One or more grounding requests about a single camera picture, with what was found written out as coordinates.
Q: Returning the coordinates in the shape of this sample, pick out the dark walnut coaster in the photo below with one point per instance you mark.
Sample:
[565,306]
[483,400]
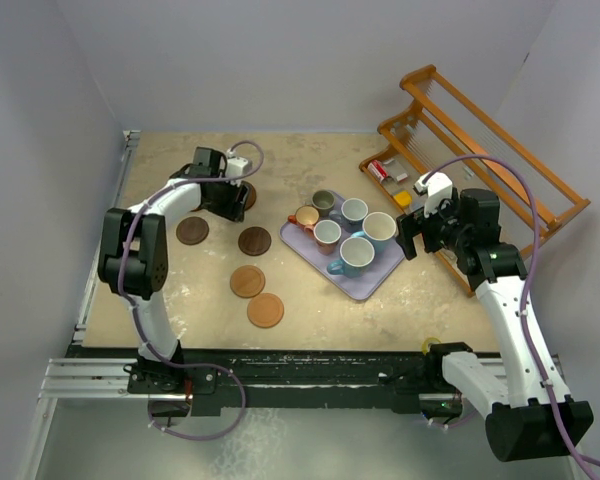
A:
[254,241]
[192,230]

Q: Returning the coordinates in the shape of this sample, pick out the light orange wooden coaster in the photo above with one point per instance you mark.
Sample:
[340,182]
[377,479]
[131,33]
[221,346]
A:
[247,281]
[265,310]

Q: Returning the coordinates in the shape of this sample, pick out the yellow small block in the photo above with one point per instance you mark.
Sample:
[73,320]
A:
[403,199]

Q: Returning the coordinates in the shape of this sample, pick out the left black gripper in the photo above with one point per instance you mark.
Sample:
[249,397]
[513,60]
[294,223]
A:
[235,209]

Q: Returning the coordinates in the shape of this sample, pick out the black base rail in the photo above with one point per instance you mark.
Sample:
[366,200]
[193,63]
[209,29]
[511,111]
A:
[210,380]

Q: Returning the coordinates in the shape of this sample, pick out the grey green cup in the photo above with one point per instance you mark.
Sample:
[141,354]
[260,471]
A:
[323,201]

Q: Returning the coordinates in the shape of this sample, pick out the large light blue cup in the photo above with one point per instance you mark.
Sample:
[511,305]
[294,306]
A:
[379,229]

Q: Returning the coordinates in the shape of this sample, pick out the orange wooden rack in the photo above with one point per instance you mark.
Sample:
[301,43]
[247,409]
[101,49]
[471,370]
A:
[440,123]

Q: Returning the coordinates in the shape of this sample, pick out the orange copper cup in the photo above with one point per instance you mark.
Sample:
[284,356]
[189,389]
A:
[305,217]

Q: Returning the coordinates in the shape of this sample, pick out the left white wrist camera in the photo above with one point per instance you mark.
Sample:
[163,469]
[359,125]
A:
[237,166]

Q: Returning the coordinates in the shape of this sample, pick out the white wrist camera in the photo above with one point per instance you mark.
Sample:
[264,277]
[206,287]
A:
[436,187]
[237,166]

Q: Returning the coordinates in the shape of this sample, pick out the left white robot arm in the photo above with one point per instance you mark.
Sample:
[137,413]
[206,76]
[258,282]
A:
[133,254]

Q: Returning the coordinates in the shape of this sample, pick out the yellow tape roll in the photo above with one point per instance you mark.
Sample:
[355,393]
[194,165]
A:
[428,343]

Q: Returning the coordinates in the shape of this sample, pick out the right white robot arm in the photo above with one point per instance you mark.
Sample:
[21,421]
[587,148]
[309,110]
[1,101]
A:
[531,414]

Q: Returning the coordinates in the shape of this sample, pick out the grey blue cup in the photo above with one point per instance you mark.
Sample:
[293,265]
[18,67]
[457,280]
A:
[351,214]

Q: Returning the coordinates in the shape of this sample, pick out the aluminium frame profile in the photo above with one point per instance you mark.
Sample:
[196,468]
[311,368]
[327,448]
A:
[85,378]

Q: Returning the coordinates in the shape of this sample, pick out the blue cup with pattern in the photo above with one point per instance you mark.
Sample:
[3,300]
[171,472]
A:
[355,257]

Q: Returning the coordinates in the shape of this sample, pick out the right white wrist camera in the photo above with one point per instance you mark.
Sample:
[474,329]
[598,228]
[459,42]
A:
[436,187]

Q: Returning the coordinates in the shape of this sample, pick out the red white small box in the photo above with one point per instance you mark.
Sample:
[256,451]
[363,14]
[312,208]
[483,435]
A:
[377,169]

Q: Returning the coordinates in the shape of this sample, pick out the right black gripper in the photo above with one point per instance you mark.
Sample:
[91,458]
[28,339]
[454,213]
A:
[416,222]

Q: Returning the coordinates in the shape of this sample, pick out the pink red cup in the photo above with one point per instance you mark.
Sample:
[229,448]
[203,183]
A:
[326,234]

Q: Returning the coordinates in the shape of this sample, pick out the lilac serving tray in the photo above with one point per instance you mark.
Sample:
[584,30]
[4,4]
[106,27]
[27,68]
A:
[359,288]

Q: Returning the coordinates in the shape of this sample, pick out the reddish wooden coaster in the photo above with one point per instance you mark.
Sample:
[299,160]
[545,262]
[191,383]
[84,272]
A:
[251,197]

